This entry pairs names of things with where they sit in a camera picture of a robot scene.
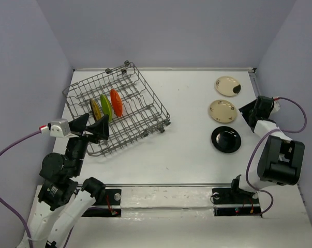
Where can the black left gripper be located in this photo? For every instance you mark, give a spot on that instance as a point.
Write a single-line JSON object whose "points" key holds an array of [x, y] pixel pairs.
{"points": [[101, 127]]}

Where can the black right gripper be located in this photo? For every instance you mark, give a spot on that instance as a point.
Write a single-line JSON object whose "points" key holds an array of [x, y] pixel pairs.
{"points": [[244, 109]]}

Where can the yellow patterned plate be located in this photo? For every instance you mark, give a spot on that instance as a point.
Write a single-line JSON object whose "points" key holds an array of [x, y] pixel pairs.
{"points": [[95, 110]]}

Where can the cream floral plate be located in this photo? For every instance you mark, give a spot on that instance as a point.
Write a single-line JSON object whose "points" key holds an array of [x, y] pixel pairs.
{"points": [[222, 111]]}

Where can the lime green plate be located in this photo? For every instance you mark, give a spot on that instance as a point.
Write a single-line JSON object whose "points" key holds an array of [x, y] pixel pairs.
{"points": [[106, 106]]}

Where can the cream plate with black spot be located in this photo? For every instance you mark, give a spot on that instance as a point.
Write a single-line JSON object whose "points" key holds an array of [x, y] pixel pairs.
{"points": [[228, 86]]}

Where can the orange plate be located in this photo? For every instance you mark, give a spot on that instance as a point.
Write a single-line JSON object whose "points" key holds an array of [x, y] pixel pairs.
{"points": [[116, 102]]}

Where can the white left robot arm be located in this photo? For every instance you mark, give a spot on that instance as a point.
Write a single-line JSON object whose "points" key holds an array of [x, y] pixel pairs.
{"points": [[60, 204]]}

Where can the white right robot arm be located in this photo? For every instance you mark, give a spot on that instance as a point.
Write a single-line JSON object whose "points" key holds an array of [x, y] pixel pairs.
{"points": [[277, 159]]}

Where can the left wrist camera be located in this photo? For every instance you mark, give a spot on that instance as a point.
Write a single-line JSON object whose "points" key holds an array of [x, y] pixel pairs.
{"points": [[56, 128]]}

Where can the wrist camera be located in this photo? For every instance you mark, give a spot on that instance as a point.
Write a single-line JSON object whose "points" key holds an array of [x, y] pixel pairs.
{"points": [[56, 128], [276, 105]]}

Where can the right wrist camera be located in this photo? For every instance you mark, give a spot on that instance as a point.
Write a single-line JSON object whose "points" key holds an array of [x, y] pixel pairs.
{"points": [[276, 105]]}

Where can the grey wire dish rack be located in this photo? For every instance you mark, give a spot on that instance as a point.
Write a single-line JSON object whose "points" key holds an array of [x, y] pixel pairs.
{"points": [[143, 112]]}

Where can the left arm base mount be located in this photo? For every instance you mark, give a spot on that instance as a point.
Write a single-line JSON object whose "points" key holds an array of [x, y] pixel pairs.
{"points": [[108, 207]]}

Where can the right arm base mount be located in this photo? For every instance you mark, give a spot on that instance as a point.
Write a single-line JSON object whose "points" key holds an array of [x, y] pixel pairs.
{"points": [[231, 201]]}

